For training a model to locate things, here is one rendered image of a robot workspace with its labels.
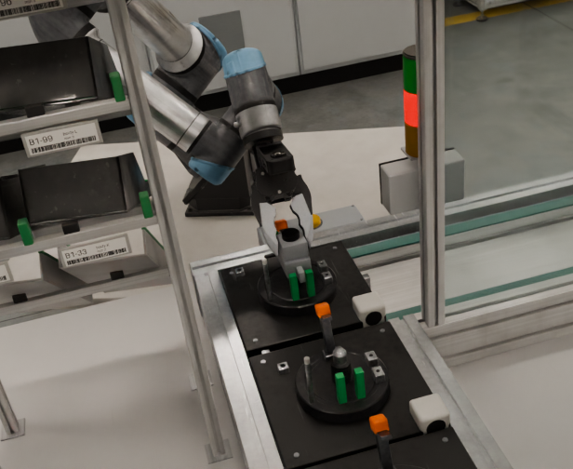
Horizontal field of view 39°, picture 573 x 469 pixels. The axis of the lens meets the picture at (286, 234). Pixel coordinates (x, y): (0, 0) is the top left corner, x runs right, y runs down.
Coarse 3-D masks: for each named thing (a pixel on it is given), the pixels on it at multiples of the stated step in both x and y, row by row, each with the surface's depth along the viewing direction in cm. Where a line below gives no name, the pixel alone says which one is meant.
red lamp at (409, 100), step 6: (408, 96) 113; (414, 96) 112; (408, 102) 113; (414, 102) 113; (408, 108) 114; (414, 108) 113; (408, 114) 114; (414, 114) 114; (408, 120) 115; (414, 120) 114; (414, 126) 115
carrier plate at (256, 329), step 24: (336, 264) 147; (240, 288) 144; (360, 288) 140; (240, 312) 139; (264, 312) 138; (336, 312) 136; (240, 336) 135; (264, 336) 133; (288, 336) 132; (312, 336) 132
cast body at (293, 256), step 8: (288, 232) 135; (296, 232) 135; (280, 240) 135; (288, 240) 134; (296, 240) 134; (304, 240) 134; (280, 248) 135; (288, 248) 133; (296, 248) 134; (304, 248) 134; (280, 256) 137; (288, 256) 134; (296, 256) 135; (304, 256) 135; (288, 264) 134; (296, 264) 135; (304, 264) 135; (288, 272) 135; (296, 272) 135; (304, 272) 136; (304, 280) 134
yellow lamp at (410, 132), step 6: (408, 126) 116; (408, 132) 116; (414, 132) 115; (408, 138) 117; (414, 138) 116; (408, 144) 117; (414, 144) 116; (408, 150) 118; (414, 150) 117; (414, 156) 117
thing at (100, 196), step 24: (24, 168) 104; (48, 168) 104; (72, 168) 104; (96, 168) 104; (120, 168) 104; (24, 192) 104; (48, 192) 104; (72, 192) 104; (96, 192) 104; (120, 192) 104; (48, 216) 104; (72, 216) 105; (96, 216) 105
